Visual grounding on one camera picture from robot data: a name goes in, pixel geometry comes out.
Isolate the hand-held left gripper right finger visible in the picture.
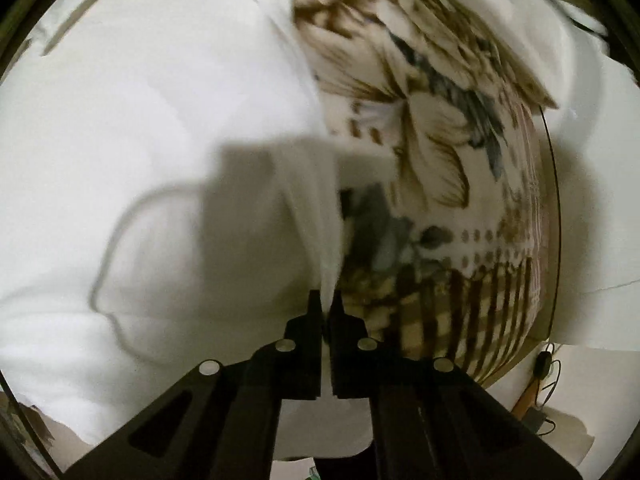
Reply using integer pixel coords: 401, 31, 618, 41
328, 291, 584, 480

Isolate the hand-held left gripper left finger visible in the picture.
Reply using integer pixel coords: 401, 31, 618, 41
64, 290, 322, 480

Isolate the white garment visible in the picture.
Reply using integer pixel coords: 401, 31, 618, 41
0, 0, 396, 462

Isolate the floral printed blanket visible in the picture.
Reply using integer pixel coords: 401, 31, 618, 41
291, 0, 560, 386

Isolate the black cable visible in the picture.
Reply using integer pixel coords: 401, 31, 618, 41
520, 105, 563, 436

